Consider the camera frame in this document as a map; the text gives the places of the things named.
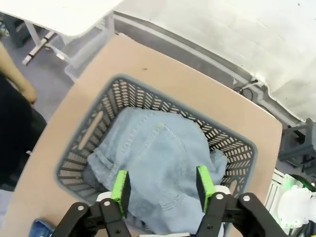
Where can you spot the person in black t-shirt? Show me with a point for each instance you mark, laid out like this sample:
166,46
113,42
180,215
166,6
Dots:
14,135

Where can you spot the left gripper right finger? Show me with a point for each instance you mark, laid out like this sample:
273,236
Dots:
217,214

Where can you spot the person's left forearm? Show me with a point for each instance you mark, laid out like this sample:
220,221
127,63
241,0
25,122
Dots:
12,66

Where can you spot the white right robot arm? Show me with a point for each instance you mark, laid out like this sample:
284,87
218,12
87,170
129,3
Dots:
296,205

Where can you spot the light blue denim shorts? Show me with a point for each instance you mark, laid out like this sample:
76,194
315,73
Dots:
158,153

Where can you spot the grey plastic lattice basket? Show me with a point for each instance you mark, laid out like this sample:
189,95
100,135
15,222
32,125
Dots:
138,96

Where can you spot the black crate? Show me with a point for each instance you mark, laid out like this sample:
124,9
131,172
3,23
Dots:
19,34

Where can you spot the clear plastic storage bin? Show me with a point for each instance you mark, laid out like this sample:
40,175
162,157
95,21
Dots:
81,59

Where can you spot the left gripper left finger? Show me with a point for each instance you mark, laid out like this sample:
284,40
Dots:
116,212

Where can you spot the person's left hand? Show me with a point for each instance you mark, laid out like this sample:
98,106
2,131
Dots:
31,93

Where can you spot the dark blue denim shorts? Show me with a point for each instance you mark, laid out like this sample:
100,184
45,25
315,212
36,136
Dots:
40,228

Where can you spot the dark grey metal frame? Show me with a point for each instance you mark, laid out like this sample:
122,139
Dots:
301,145

